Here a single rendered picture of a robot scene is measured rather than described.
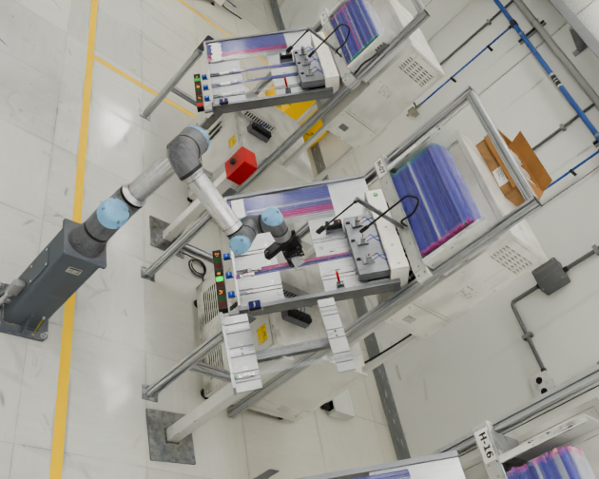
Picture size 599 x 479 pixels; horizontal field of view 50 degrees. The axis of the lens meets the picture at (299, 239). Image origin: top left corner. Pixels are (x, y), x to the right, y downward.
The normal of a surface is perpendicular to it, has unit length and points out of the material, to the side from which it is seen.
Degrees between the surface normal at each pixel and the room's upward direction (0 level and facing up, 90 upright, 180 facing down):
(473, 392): 90
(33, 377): 0
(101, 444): 0
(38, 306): 90
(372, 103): 90
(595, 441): 90
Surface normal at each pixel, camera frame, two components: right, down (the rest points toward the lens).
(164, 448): 0.68, -0.57
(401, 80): 0.17, 0.74
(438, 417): -0.71, -0.37
